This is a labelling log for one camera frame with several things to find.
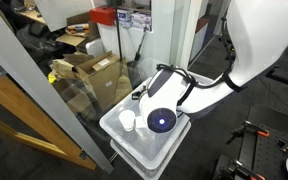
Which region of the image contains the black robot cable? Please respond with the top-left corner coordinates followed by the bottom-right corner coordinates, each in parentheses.
top-left (155, 16), bottom-right (245, 108)

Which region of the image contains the clear plastic storage bin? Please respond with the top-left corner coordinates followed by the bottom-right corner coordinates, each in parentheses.
top-left (109, 121), bottom-right (192, 180)

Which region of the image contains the low cardboard box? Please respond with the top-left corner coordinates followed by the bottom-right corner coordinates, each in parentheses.
top-left (52, 78), bottom-right (100, 122)

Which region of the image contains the orange handled tool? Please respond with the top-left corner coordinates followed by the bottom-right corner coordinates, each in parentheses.
top-left (66, 23), bottom-right (90, 34)

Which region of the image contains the metal door hinge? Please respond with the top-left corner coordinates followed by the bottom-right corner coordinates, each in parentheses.
top-left (78, 149), bottom-right (88, 161)

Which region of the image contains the black perforated work table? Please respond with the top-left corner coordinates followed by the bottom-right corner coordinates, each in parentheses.
top-left (213, 104), bottom-right (288, 180)

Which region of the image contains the white paper cup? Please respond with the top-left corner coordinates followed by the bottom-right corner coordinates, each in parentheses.
top-left (118, 109), bottom-right (137, 132)

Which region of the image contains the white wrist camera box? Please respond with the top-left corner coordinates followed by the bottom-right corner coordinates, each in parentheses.
top-left (135, 114), bottom-right (149, 130)

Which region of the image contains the black vertical pole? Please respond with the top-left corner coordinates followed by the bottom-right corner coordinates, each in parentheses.
top-left (114, 0), bottom-right (125, 79)

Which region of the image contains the wooden door frame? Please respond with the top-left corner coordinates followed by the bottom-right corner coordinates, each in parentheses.
top-left (0, 74), bottom-right (97, 171)

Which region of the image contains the white plastic container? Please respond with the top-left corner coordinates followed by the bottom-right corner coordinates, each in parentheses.
top-left (85, 38), bottom-right (105, 58)

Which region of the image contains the crumpled cardboard sheet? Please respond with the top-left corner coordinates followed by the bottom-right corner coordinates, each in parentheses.
top-left (49, 53), bottom-right (85, 81)

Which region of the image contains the orange handled black clamp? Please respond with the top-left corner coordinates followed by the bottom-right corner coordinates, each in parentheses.
top-left (225, 120), bottom-right (271, 145)
top-left (217, 159), bottom-right (267, 180)

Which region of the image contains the red wall box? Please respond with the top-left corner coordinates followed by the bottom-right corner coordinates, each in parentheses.
top-left (89, 5), bottom-right (117, 27)

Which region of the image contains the white blue carton box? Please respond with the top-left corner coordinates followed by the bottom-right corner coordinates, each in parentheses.
top-left (116, 8), bottom-right (134, 29)
top-left (131, 11), bottom-right (153, 33)

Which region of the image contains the black office chair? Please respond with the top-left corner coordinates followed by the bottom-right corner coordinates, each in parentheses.
top-left (15, 19), bottom-right (57, 59)

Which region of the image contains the flat cardboard sheet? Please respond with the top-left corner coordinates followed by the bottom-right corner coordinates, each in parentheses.
top-left (55, 31), bottom-right (87, 48)

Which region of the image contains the grey metal wall mullion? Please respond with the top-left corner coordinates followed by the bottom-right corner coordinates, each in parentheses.
top-left (0, 0), bottom-right (114, 174)

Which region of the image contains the large cardboard box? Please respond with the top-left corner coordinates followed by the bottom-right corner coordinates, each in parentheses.
top-left (73, 49), bottom-right (134, 113)

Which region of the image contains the black handled leaning tool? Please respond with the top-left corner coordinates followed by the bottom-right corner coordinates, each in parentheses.
top-left (133, 27), bottom-right (149, 64)

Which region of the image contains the white board panel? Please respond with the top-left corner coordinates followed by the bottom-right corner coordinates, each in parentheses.
top-left (33, 0), bottom-right (97, 33)

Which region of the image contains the clear plastic bin right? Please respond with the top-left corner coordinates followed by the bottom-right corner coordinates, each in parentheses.
top-left (99, 77), bottom-right (193, 169)

